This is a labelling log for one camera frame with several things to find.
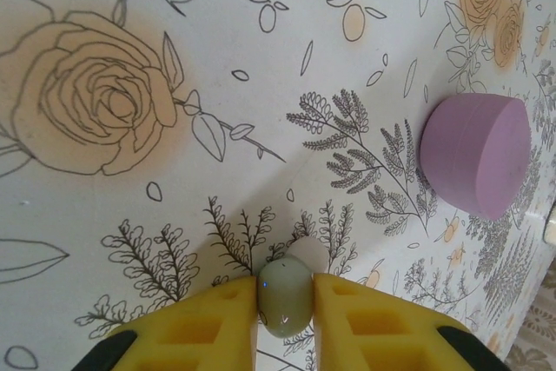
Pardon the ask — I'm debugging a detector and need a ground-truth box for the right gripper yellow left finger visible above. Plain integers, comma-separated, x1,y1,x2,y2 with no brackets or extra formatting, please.
76,277,258,371

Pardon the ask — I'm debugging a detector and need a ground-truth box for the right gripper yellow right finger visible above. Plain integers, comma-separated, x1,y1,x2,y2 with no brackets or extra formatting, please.
313,274,509,371

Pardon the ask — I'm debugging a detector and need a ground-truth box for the pale green wireless earbud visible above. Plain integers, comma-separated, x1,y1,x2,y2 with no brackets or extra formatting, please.
256,235,329,340

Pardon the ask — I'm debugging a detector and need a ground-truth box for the lavender earbud charging case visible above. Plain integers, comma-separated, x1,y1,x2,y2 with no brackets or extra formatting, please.
419,91,532,220

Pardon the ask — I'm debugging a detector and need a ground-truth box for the floral patterned table cover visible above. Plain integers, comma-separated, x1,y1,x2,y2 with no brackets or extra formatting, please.
0,0,556,371

